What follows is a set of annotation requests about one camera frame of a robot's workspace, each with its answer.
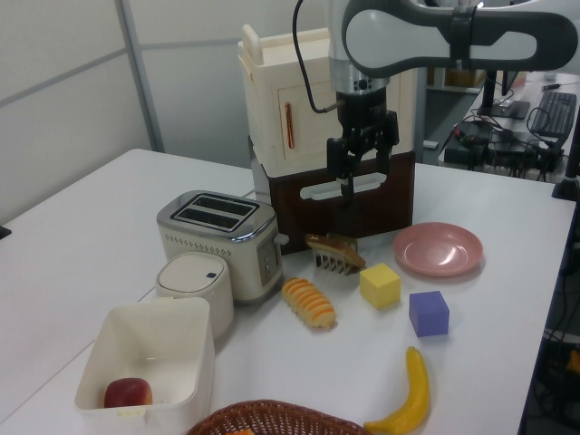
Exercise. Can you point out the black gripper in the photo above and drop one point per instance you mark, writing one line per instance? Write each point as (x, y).
(362, 111)

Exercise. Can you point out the yellow banana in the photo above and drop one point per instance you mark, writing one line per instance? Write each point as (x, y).
(414, 399)

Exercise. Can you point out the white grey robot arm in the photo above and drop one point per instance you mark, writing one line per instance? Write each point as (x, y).
(385, 27)

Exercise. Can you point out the white square plastic container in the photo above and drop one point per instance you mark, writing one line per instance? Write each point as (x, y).
(149, 344)

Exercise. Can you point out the dark brown drawer base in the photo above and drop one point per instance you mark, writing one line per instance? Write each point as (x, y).
(308, 217)

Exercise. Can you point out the cream toy cabinet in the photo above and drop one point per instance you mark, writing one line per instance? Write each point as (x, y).
(263, 113)

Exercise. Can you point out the brown bread slice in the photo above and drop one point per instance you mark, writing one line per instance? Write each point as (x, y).
(335, 249)

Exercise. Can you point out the cardboard box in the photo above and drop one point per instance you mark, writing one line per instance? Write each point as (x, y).
(462, 78)

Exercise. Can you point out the pink plate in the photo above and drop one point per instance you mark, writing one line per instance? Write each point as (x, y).
(437, 249)

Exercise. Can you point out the yellow cube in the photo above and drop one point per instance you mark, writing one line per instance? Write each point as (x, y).
(379, 285)

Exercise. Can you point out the black monitor stand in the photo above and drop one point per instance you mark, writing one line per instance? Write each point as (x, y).
(503, 109)

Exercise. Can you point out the orange striped bread roll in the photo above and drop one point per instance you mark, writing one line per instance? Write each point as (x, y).
(244, 432)
(308, 301)

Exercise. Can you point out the purple cube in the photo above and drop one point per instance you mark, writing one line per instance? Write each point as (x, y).
(428, 315)

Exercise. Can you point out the cream chrome toaster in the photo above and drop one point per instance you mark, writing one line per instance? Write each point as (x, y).
(213, 254)

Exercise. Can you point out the black keyboard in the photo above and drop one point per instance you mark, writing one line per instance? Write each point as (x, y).
(553, 111)

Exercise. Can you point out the small white lidded bin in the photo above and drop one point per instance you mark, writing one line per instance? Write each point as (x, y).
(190, 276)

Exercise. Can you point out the brown wicker basket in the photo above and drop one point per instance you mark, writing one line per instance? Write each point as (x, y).
(272, 417)

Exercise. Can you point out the red apple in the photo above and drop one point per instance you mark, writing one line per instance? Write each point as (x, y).
(127, 393)

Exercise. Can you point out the black clamp block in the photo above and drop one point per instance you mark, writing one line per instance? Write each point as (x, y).
(4, 232)

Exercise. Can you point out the black pole clamp mount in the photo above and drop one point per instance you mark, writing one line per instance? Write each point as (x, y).
(568, 181)

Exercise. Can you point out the grey partition post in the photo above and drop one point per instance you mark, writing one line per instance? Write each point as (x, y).
(145, 90)

